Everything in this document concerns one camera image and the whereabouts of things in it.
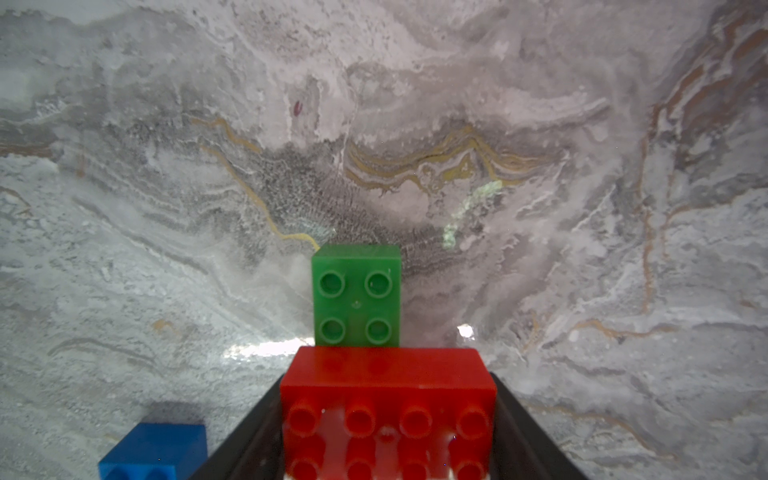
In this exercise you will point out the green small lego brick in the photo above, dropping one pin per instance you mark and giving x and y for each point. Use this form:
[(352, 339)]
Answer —
[(357, 295)]

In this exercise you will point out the red lego brick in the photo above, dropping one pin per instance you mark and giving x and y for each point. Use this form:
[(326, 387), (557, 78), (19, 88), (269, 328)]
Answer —
[(387, 413)]

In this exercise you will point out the blue lego brick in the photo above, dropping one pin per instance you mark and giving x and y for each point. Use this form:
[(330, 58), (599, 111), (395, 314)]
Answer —
[(156, 451)]

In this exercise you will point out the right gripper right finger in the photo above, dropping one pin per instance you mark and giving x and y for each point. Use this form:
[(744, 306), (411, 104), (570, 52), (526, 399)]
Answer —
[(521, 449)]

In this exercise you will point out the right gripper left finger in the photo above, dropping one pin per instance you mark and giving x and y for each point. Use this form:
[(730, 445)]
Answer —
[(254, 450)]

